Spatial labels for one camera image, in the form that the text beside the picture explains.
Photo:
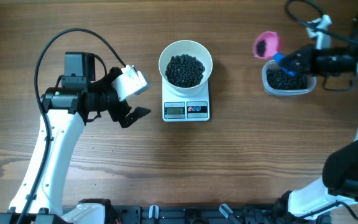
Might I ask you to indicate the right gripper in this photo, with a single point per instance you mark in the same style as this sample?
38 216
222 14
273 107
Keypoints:
306 60

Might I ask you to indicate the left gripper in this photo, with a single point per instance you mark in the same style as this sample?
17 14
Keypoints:
119 114

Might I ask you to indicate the pink scoop blue handle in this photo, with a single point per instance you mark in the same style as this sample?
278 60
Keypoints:
272 48

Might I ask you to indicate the black beans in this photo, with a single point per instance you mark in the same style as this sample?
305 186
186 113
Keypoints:
280 80
260 48
184 71

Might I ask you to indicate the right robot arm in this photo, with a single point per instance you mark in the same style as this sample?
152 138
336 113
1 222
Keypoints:
338 185

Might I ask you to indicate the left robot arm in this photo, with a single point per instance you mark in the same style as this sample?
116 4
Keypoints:
66 109

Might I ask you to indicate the white digital kitchen scale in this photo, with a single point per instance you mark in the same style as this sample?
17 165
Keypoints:
185 105

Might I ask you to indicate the black beans in bowl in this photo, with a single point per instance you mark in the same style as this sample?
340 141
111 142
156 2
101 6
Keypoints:
184 71

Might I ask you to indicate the white bowl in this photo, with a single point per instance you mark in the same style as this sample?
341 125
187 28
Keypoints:
186 47

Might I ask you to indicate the clear plastic container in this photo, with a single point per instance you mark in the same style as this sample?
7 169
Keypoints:
271 64

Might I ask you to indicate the black beans in container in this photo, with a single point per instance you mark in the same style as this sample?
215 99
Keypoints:
280 80

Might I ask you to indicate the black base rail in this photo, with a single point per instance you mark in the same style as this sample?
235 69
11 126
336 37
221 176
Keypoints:
253 213

